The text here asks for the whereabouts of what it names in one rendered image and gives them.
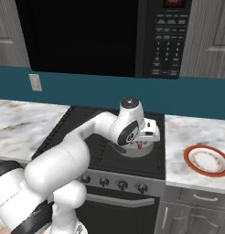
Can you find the black hob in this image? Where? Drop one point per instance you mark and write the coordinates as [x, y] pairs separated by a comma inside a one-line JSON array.
[[102, 158]]

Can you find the black microwave door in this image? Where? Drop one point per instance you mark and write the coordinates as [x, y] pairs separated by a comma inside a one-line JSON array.
[[80, 33]]

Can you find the black oven door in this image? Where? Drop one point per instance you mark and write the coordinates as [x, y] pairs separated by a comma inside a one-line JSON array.
[[123, 218]]

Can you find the black microwave oven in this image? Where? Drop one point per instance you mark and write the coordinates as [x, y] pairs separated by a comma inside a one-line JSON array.
[[166, 36]]

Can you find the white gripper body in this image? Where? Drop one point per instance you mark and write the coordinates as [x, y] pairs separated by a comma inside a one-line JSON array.
[[149, 137]]

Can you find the grey wall cupboard door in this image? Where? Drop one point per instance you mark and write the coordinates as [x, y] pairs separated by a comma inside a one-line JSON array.
[[208, 39], [7, 33]]

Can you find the grey base cupboard door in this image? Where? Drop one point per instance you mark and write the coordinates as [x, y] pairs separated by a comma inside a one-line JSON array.
[[193, 221]]

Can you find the white wall socket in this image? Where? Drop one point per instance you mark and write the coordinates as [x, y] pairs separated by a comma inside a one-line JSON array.
[[35, 82]]

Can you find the grey drawer front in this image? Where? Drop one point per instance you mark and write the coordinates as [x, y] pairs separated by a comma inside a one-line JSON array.
[[205, 198]]

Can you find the white plate with red rim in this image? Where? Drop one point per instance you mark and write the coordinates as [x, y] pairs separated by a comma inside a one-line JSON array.
[[207, 160]]

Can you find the black oven knob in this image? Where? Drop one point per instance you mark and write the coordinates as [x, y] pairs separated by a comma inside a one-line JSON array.
[[142, 188], [122, 185], [104, 182], [85, 178]]

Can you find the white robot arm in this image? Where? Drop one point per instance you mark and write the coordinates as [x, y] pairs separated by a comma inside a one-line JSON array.
[[59, 164]]

